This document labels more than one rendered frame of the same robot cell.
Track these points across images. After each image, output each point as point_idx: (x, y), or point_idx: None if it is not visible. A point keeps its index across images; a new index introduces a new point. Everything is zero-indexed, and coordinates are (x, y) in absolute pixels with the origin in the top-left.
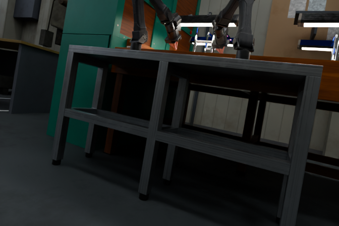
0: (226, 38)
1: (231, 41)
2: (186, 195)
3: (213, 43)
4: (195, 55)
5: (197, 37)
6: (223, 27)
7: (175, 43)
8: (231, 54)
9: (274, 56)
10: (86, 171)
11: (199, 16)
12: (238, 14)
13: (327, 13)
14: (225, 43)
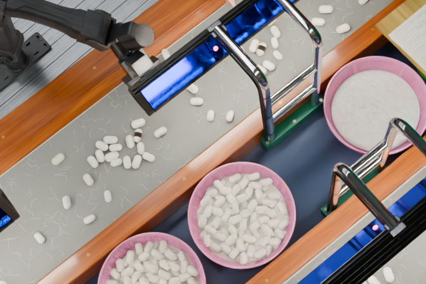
0: (127, 73)
1: (368, 229)
2: None
3: (152, 58)
4: None
5: (312, 61)
6: (137, 58)
7: None
8: (69, 68)
9: (3, 118)
10: None
11: (238, 6)
12: (139, 85)
13: None
14: (127, 77)
